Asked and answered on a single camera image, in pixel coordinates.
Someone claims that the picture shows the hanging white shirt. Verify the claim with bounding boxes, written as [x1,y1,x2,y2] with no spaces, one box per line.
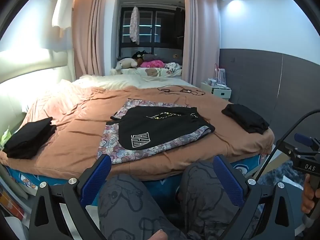
[52,0,75,29]

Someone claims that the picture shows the grey shaggy rug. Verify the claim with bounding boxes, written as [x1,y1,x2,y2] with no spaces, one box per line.
[257,160,308,188]

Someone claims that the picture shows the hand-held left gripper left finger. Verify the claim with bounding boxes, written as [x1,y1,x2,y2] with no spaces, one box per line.
[29,154,112,240]

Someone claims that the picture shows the person's left hand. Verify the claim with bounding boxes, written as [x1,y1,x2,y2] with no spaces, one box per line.
[145,230,168,240]

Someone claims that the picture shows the white nightstand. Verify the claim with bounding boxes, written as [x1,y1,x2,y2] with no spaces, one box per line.
[201,81,232,102]

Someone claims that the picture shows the pink plush toy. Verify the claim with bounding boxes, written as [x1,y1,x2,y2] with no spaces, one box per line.
[140,60,164,68]

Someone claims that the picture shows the black plush toy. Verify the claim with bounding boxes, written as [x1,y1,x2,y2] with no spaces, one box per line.
[132,51,153,67]

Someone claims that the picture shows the white paper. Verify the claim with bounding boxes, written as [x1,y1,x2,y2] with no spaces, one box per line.
[282,175,303,188]

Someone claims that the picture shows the brown blanket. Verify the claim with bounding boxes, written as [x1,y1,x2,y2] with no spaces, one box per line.
[0,86,275,180]

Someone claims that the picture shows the person's right hand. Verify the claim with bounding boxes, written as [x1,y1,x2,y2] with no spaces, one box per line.
[301,174,313,214]

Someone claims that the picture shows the tangled black cables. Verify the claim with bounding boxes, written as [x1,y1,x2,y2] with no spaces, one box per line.
[157,85,206,96]

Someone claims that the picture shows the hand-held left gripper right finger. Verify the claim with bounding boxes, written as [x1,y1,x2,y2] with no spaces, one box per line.
[213,154,292,240]

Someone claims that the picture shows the hanging floral garment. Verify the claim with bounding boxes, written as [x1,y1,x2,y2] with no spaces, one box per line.
[129,6,140,45]

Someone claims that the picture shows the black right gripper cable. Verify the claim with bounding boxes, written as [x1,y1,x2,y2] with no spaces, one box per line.
[255,109,320,180]

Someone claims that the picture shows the hanging dark garment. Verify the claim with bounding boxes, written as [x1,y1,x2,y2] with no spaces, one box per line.
[175,7,185,53]

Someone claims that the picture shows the white padded headboard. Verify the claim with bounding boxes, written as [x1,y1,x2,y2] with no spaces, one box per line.
[0,49,75,120]

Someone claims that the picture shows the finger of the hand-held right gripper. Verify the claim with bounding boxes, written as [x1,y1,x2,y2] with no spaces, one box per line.
[276,141,300,158]
[294,133,320,153]

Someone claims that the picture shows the beige plush dog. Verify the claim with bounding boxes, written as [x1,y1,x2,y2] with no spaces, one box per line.
[115,57,138,71]

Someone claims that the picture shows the pink curtain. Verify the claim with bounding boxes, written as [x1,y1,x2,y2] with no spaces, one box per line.
[72,0,118,77]
[184,0,222,85]

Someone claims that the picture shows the stack of black pants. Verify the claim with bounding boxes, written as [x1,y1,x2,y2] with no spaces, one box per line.
[221,104,270,134]
[2,117,57,159]

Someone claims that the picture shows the black shorts with white print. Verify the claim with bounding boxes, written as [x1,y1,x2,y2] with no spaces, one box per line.
[106,106,215,149]

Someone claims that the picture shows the cream duvet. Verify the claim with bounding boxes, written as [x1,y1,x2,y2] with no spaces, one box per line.
[21,74,193,113]

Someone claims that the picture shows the orange box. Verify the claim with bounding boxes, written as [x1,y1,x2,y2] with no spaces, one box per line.
[0,187,25,220]

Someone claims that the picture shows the black and white spotted cloth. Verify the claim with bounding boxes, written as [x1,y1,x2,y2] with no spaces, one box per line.
[164,62,182,74]

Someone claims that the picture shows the person's left leg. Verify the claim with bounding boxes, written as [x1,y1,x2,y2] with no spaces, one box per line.
[97,174,188,240]

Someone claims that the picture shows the striped gift bag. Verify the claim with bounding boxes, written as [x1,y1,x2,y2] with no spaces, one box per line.
[214,64,227,87]

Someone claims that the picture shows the floral patterned cloth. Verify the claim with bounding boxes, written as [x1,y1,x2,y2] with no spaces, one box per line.
[97,99,215,165]

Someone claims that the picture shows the dark window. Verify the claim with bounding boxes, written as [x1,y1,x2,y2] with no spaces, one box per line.
[119,5,185,55]

